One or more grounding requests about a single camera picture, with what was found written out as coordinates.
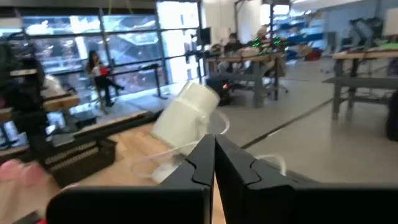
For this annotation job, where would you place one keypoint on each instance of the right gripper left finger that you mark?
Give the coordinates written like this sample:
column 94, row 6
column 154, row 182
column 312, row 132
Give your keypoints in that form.
column 174, row 202

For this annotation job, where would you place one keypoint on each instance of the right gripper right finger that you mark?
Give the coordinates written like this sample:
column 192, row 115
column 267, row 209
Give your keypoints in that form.
column 264, row 202

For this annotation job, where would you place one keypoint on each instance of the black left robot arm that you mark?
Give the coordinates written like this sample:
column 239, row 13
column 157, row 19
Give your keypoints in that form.
column 25, row 109

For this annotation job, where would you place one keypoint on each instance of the white cylindrical lamp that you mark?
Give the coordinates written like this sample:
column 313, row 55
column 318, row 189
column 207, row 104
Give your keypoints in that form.
column 186, row 118

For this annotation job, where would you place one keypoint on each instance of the black plastic basket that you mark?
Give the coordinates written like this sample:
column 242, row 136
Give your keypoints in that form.
column 81, row 161

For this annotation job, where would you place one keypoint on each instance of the black box under workbench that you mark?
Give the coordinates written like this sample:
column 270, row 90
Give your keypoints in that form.
column 217, row 90

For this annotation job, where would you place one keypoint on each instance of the grey wooden workbench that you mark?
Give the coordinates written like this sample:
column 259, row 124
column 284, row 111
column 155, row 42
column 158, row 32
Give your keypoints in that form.
column 357, row 82
column 59, row 102
column 258, row 77

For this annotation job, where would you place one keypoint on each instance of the black standing desk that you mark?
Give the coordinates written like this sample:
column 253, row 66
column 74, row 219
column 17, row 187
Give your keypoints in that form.
column 155, row 67

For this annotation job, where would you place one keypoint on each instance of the person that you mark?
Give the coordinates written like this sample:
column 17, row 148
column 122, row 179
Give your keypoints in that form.
column 233, row 46
column 101, row 81

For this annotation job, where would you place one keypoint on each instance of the black floor object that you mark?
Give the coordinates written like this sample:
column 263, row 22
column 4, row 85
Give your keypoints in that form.
column 393, row 118

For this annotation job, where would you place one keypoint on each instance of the blue storage shelving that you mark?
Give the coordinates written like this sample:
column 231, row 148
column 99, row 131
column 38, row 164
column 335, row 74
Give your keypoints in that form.
column 298, row 37

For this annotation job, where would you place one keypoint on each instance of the black background monitor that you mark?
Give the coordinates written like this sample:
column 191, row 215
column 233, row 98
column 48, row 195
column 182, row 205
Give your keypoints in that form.
column 205, row 35

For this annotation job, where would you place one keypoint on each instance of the black background robot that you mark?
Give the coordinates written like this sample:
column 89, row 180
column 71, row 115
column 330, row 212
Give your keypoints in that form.
column 363, row 31

